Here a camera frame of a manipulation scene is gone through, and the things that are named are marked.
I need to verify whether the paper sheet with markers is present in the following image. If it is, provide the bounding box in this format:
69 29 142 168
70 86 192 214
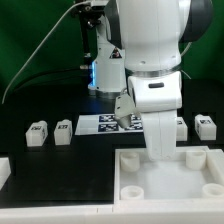
75 114 143 135

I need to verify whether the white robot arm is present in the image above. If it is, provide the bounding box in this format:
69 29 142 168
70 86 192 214
104 0 213 160

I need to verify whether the white left obstacle block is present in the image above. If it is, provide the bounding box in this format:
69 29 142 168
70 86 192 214
0 157 11 190

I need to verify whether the grey cable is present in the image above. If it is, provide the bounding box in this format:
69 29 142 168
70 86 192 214
1 0 92 105

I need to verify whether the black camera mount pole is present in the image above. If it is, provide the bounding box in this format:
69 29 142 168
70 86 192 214
75 0 99 69

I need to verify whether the white square tabletop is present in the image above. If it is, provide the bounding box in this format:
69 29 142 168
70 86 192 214
114 146 224 202

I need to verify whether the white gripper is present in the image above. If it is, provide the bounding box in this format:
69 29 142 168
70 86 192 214
128 71 182 161

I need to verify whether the white right obstacle block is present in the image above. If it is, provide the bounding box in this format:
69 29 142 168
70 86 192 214
207 149 224 186

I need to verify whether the white obstacle block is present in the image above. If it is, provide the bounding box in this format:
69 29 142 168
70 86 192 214
207 149 224 186
0 157 11 190

